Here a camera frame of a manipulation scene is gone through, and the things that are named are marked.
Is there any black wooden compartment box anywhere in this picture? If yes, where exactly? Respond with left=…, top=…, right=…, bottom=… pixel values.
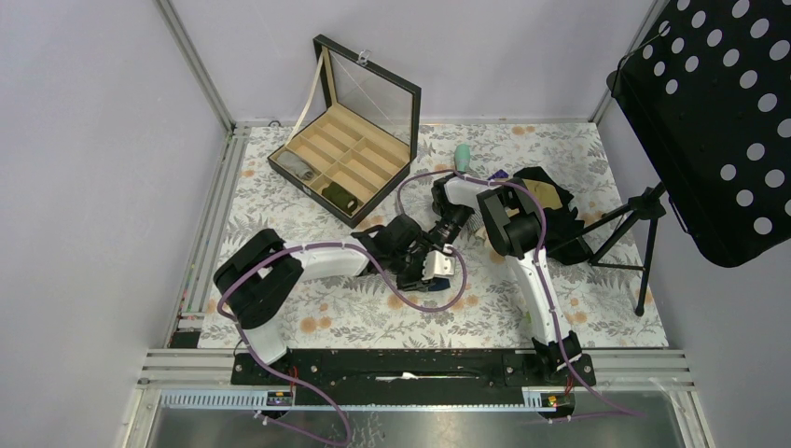
left=268, top=35, right=422, bottom=228

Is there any navy blue white-trimmed underwear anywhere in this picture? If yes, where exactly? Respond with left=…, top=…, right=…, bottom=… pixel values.
left=426, top=277, right=451, bottom=292

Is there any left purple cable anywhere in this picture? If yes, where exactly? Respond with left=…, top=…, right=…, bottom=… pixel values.
left=215, top=241, right=468, bottom=448

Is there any purple small cloth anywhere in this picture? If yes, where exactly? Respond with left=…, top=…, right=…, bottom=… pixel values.
left=487, top=170, right=509, bottom=185

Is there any black cloth pile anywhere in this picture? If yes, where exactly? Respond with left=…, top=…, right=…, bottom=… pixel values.
left=514, top=167, right=592, bottom=265

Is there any floral patterned table mat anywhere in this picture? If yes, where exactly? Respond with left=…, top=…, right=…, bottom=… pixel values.
left=218, top=123, right=668, bottom=348

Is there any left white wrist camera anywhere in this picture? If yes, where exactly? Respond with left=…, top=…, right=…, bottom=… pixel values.
left=422, top=250, right=455, bottom=281

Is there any mint green rolled cloth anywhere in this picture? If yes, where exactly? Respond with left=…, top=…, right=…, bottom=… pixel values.
left=453, top=144, right=471, bottom=174

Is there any tan beige cloth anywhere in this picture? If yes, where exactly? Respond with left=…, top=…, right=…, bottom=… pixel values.
left=513, top=177, right=564, bottom=216

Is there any dark rolled item in box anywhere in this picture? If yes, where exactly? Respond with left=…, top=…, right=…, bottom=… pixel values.
left=321, top=181, right=360, bottom=216

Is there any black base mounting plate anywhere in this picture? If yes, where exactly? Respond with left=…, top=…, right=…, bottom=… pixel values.
left=230, top=349, right=596, bottom=407

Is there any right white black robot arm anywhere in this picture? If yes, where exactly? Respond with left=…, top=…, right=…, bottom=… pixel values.
left=432, top=173, right=582, bottom=385

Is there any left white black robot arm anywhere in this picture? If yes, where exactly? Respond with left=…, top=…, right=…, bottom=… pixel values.
left=214, top=215, right=462, bottom=384

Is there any black perforated panel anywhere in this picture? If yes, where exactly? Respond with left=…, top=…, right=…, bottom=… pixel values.
left=607, top=1, right=790, bottom=268

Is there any black tripod stand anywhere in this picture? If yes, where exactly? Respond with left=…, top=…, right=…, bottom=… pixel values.
left=549, top=182, right=669, bottom=317

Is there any grey rolled item in box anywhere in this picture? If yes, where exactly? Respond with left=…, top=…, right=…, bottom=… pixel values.
left=276, top=150, right=316, bottom=182

